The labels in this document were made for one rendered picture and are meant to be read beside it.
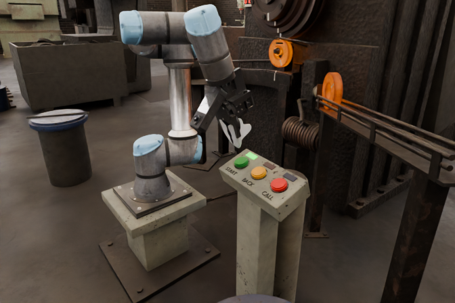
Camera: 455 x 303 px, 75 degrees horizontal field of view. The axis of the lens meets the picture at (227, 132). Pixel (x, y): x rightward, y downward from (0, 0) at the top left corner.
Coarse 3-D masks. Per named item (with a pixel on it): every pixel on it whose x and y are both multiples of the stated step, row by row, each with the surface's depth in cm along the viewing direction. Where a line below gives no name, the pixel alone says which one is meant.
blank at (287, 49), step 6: (282, 42) 157; (288, 42) 156; (270, 48) 165; (282, 48) 157; (288, 48) 154; (270, 54) 166; (282, 54) 158; (288, 54) 155; (270, 60) 167; (276, 60) 163; (282, 60) 159; (288, 60) 157; (276, 66) 164; (282, 66) 161
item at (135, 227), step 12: (180, 180) 134; (108, 192) 125; (192, 192) 125; (108, 204) 119; (120, 204) 117; (180, 204) 117; (192, 204) 117; (204, 204) 122; (120, 216) 110; (132, 216) 109; (144, 216) 109; (156, 216) 109; (168, 216) 111; (180, 216) 115; (132, 228) 103; (144, 228) 106
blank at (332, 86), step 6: (330, 72) 119; (336, 72) 118; (324, 78) 125; (330, 78) 118; (336, 78) 115; (324, 84) 125; (330, 84) 118; (336, 84) 114; (342, 84) 114; (324, 90) 125; (330, 90) 125; (336, 90) 114; (342, 90) 114; (324, 96) 125; (330, 96) 118; (336, 96) 114; (342, 96) 114; (336, 102) 116
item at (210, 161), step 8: (192, 72) 205; (200, 72) 203; (192, 80) 200; (200, 80) 197; (200, 88) 192; (200, 96) 194; (200, 136) 205; (200, 160) 212; (208, 160) 218; (216, 160) 218; (192, 168) 208; (200, 168) 206; (208, 168) 206
